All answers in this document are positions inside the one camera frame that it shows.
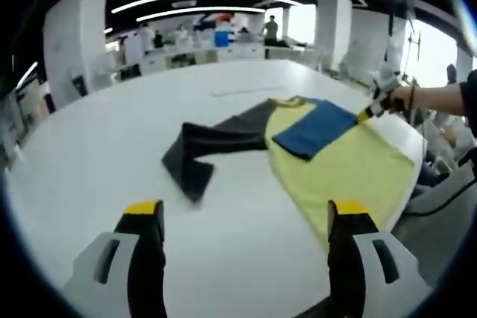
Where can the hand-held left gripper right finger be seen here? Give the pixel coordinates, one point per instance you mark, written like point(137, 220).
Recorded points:
point(369, 262)

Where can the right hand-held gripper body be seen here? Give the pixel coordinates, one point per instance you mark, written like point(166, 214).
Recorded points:
point(391, 77)

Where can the wide white pillar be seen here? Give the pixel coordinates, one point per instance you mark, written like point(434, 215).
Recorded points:
point(72, 38)

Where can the white cabinet row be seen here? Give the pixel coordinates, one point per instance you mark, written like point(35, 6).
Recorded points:
point(205, 56)

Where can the yellow blue grey garment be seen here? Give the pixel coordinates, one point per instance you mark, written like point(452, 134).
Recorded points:
point(335, 161)

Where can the black tripod stand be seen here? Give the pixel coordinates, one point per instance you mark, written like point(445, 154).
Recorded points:
point(414, 53)

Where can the person's black printed shirt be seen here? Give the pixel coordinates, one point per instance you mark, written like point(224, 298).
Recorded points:
point(470, 98)

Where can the narrow white pillar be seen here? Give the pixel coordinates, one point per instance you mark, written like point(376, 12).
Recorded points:
point(333, 31)

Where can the blue storage box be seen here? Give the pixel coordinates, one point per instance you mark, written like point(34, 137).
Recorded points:
point(221, 38)

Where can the ceiling air vent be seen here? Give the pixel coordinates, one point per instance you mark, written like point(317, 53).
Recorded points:
point(183, 3)

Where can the black trapezoid bin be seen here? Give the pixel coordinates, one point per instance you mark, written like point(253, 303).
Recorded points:
point(80, 85)

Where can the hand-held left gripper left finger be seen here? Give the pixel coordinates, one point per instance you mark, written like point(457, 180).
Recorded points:
point(112, 262)

